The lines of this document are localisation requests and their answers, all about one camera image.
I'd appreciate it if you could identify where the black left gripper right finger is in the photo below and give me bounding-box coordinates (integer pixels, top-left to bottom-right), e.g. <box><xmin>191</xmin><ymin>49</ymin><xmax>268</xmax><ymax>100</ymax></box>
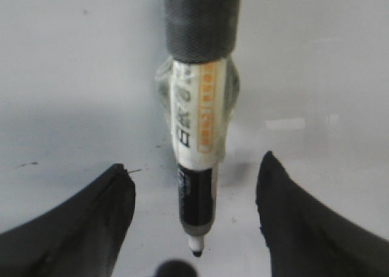
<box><xmin>256</xmin><ymin>151</ymin><xmax>388</xmax><ymax>276</ymax></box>

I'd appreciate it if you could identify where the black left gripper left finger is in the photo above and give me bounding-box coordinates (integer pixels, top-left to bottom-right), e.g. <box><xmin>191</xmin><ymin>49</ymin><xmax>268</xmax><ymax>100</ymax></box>
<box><xmin>1</xmin><ymin>164</ymin><xmax>136</xmax><ymax>276</ymax></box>

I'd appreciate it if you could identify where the black whiteboard marker with tape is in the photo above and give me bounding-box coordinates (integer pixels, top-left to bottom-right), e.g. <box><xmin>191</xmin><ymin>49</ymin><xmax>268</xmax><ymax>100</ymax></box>
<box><xmin>156</xmin><ymin>0</ymin><xmax>240</xmax><ymax>257</ymax></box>

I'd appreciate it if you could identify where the white whiteboard with aluminium frame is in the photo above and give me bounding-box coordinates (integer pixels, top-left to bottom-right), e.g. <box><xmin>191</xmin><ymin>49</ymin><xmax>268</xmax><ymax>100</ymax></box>
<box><xmin>1</xmin><ymin>0</ymin><xmax>388</xmax><ymax>276</ymax></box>

